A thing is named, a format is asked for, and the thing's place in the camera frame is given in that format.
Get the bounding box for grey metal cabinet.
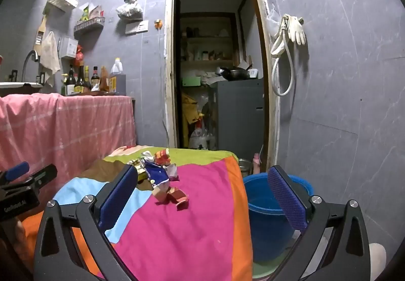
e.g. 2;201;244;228
210;78;265;159

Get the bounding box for red and white carton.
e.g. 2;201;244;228
154;148;173;167

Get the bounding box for hanging clear plastic bag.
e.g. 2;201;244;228
116;0;144;20

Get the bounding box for white rubber gloves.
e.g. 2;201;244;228
286;15;307;45

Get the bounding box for white hose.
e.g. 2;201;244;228
270;15;296;97

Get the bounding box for tall dark sauce bottle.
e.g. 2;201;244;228
75;61;91;93

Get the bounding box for wooden shelf unit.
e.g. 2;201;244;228
179;13;239;79

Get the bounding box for short dark sauce bottle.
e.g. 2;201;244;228
65;65;76;95

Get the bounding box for colourful patchwork blanket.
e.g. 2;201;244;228
22;145;254;281

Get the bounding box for black wok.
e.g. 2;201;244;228
216;65;254;80

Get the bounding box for blue plastic bucket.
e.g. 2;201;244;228
243;173;314;264

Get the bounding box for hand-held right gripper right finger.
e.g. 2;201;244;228
267;164;371;281

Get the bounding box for metal faucet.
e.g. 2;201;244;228
22;50;40;82

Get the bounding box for blue snack wrapper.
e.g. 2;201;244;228
141;157;171;188

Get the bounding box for brown paper packet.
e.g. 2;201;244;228
99;66;110;91

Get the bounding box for yellow bag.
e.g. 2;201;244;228
182;92;203;125

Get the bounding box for beige dish cloth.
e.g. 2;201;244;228
40;31;61;76

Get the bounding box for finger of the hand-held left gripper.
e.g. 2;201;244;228
0;161;30;183
24;164;58;189

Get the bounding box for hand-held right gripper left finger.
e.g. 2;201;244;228
33;164;139;281

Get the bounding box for white sack with red top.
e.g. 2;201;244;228
188;116;213;150

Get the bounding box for yellow green snack packet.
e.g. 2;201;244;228
128;159;148;180

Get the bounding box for white sink basin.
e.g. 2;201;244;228
0;81;43;90

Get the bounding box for pink checked cloth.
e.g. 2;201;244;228
0;93;136;205

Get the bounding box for steel pot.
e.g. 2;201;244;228
237;158;249;177

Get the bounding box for grey utensil holder box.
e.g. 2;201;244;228
61;36;78;58

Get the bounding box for wall switch panel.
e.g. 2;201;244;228
125;20;149;35

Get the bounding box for wooden door frame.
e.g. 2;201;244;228
165;0;280;171

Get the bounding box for grey wall shelf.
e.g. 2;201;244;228
74;16;105;36

